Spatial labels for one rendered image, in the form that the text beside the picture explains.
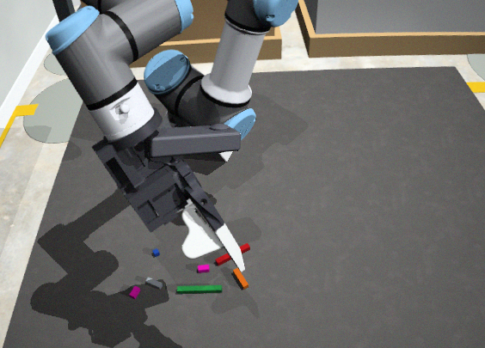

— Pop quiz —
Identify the green rod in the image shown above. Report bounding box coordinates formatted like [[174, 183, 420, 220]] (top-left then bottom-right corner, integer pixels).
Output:
[[177, 285, 222, 294]]

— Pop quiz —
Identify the red rod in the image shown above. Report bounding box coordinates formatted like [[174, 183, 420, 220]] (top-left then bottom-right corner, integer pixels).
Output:
[[216, 243, 250, 266]]

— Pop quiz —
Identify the grey rod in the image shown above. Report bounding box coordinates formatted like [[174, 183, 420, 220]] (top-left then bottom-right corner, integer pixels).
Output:
[[145, 278, 163, 290]]

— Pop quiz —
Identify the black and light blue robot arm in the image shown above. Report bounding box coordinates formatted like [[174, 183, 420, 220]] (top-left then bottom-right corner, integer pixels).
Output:
[[46, 0, 298, 158]]

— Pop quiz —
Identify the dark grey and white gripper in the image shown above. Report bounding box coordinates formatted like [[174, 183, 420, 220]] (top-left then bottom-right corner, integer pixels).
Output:
[[92, 107, 245, 272]]

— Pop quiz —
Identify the small magenta block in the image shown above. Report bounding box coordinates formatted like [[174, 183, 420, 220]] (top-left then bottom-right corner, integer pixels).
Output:
[[129, 286, 140, 299], [198, 265, 209, 273]]

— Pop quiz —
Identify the orange rod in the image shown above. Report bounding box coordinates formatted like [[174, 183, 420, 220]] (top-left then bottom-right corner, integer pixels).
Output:
[[233, 268, 249, 289]]

